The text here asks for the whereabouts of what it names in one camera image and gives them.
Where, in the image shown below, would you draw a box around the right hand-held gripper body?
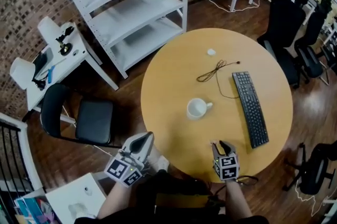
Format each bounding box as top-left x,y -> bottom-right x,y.
212,152 -> 239,183

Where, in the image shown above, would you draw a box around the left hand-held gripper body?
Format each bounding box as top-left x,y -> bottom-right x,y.
104,145 -> 146,188

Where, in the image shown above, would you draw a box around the white cup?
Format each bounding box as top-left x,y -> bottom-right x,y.
186,98 -> 213,121

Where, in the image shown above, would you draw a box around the person's left forearm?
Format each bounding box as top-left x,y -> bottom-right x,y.
96,178 -> 134,220

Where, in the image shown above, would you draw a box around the person's right forearm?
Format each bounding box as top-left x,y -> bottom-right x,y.
224,178 -> 254,219

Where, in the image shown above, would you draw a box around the black keyboard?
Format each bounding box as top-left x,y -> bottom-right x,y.
231,71 -> 270,149

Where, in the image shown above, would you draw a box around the black folding chair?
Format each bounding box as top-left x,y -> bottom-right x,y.
40,83 -> 115,148

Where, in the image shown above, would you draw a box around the person's black clothing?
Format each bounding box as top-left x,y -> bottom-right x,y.
134,169 -> 270,224

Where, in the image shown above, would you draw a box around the white cabinet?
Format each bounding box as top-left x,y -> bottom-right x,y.
45,172 -> 107,224

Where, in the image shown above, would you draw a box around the black swivel chair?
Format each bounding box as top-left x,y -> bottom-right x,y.
282,140 -> 337,196

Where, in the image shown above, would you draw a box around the long white side table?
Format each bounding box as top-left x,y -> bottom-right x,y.
22,22 -> 120,123

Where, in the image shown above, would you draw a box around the colourful books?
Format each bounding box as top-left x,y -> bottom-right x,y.
13,194 -> 63,224

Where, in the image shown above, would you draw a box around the blue pen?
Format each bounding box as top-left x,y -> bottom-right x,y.
47,65 -> 56,84

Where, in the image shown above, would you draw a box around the black lamp stand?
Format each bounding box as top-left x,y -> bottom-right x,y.
55,26 -> 75,56

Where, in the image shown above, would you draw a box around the black stair railing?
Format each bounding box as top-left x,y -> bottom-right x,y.
0,112 -> 44,193

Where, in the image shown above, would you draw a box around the dark tablet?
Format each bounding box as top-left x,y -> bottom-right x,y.
32,47 -> 54,79

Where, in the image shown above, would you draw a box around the black mesh office chair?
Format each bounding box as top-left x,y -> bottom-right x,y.
294,0 -> 331,86

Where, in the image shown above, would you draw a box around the white metal shelf unit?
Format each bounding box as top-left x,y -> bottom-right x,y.
49,0 -> 190,80

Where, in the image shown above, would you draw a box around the white lamp shade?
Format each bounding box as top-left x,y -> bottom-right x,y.
9,57 -> 36,91
37,16 -> 63,47

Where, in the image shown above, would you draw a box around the tall black office chair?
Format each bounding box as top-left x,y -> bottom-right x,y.
256,0 -> 310,90

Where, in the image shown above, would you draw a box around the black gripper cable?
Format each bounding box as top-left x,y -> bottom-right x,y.
236,175 -> 259,187

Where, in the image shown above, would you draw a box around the dark keyboard cable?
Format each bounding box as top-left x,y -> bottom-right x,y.
196,60 -> 242,100

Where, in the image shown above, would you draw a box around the thin white cable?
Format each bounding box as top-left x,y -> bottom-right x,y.
294,177 -> 337,218

